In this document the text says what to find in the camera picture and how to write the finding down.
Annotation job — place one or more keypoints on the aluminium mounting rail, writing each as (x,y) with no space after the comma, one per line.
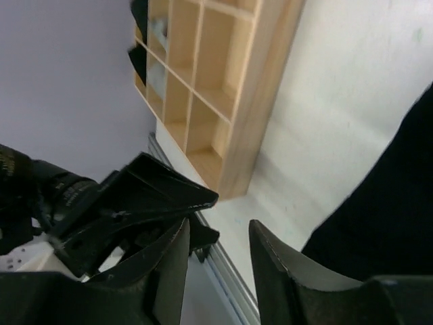
(230,256)

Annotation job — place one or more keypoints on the black rolled underwear third row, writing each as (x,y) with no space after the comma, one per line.
(139,10)

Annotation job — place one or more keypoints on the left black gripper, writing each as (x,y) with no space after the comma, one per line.
(88,220)

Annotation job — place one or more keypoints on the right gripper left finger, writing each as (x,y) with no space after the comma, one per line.
(147,288)

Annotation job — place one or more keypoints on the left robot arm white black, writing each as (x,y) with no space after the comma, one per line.
(21,202)

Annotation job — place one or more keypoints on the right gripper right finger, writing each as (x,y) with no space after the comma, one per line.
(293,289)

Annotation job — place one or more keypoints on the wooden compartment tray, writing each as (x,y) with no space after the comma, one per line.
(224,63)

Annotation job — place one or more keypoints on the black rolled underwear bottom row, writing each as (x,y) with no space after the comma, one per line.
(138,58)

